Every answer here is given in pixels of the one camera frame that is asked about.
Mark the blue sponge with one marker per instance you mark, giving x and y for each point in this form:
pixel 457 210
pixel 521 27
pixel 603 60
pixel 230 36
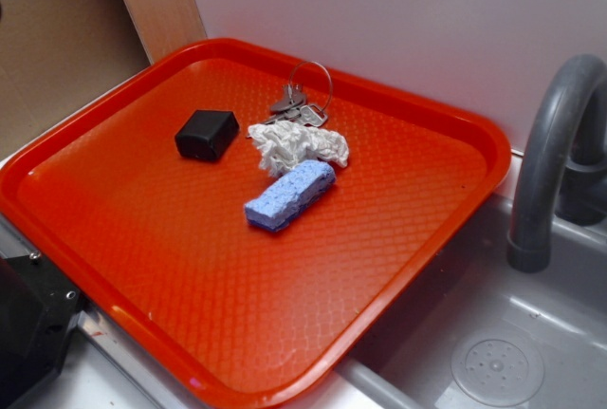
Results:
pixel 290 195

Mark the crumpled white cloth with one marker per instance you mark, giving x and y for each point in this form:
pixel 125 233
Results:
pixel 284 145

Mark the round sink drain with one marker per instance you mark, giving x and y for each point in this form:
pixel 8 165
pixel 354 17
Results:
pixel 497 368

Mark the black metal bracket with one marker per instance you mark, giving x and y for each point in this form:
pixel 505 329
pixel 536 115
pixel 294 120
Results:
pixel 40 308

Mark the brown cardboard panel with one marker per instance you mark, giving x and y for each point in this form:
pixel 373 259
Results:
pixel 56 57

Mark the light wooden board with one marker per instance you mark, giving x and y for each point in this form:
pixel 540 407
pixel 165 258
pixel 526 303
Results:
pixel 164 26

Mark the grey plastic sink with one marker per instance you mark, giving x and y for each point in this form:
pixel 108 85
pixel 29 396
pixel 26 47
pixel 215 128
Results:
pixel 469 286

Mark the silver keys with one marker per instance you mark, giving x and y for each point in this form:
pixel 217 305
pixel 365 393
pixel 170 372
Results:
pixel 294 105

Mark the black rectangular block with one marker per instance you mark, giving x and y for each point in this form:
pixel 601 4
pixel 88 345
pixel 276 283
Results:
pixel 207 134

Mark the orange plastic tray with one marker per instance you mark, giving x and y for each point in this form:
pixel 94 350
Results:
pixel 242 317

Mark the grey curved faucet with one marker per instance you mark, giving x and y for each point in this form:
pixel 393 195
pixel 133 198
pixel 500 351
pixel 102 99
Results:
pixel 563 172

